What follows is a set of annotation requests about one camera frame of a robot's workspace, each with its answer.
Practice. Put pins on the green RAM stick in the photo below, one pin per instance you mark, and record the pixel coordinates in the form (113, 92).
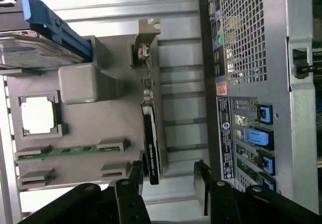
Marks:
(70, 152)

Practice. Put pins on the black label sticker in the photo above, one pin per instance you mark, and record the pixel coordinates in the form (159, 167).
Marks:
(226, 138)

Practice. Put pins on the silver CPU chip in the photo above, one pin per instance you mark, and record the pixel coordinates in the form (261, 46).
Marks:
(37, 115)

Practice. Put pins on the blue expansion slot latch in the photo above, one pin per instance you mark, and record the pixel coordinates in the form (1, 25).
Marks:
(268, 162)
(265, 113)
(269, 182)
(256, 137)

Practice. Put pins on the black and grey PC case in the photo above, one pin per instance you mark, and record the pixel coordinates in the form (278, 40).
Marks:
(279, 58)

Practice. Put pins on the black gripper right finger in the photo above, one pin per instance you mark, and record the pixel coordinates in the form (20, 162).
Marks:
(221, 201)

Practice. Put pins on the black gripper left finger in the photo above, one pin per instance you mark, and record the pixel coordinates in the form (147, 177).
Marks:
(125, 201)

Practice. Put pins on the hard disk with blue caddy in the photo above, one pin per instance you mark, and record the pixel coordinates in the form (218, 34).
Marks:
(37, 50)

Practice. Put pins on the grey plastic parts rack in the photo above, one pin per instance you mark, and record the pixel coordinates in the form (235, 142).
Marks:
(100, 123)

